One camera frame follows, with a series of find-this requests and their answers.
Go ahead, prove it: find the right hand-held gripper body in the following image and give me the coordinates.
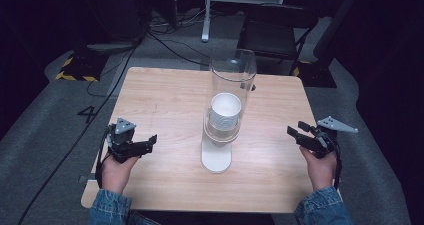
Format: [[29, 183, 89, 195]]
[[297, 115, 360, 160]]

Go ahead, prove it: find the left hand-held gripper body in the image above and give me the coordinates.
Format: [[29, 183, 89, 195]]
[[106, 117, 148, 164]]

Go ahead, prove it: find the clear tube cup dispenser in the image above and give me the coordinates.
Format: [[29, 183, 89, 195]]
[[200, 47, 258, 175]]

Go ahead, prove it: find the white paper cup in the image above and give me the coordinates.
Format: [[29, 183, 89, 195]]
[[208, 92, 243, 133]]

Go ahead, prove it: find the person's right hand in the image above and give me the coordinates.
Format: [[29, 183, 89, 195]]
[[298, 146, 338, 192]]

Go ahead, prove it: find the person's left hand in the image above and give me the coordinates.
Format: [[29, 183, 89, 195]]
[[100, 154, 140, 195]]

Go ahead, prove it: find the black chair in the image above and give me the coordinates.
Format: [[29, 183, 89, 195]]
[[237, 4, 320, 77]]

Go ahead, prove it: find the dark slanted pole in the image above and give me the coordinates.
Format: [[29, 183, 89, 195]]
[[312, 0, 365, 60]]

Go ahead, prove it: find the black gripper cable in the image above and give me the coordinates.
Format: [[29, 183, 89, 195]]
[[332, 141, 344, 190], [94, 126, 114, 190]]

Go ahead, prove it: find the long black floor cable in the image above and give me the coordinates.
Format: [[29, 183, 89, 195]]
[[16, 28, 151, 225]]

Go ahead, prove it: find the yellow striped black base plate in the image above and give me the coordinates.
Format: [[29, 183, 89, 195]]
[[54, 52, 109, 83], [292, 59, 338, 89]]

